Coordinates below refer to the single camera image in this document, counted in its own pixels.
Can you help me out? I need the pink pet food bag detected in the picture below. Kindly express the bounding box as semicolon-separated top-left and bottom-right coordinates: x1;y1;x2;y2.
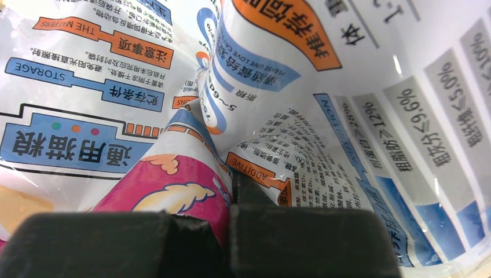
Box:
1;1;490;277

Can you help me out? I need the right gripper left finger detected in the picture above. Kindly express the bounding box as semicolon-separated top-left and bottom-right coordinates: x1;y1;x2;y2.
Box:
1;212;226;277

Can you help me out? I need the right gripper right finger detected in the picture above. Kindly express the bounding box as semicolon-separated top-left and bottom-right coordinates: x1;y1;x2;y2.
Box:
229;174;401;277

